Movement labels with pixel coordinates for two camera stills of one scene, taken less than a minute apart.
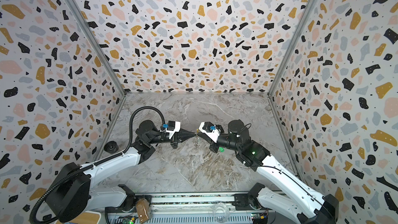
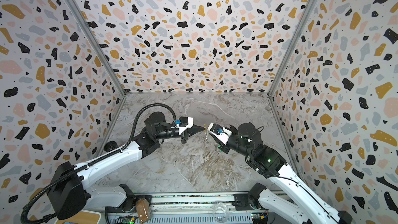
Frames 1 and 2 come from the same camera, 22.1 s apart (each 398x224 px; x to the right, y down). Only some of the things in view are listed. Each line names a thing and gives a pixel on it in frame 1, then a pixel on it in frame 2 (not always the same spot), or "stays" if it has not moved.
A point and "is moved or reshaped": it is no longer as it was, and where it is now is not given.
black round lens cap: x=111 y=147 stays
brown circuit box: x=143 y=210 stays
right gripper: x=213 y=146 to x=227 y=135
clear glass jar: x=221 y=212 stays
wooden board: x=86 y=217 stays
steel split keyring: x=196 y=143 is moved or reshaped
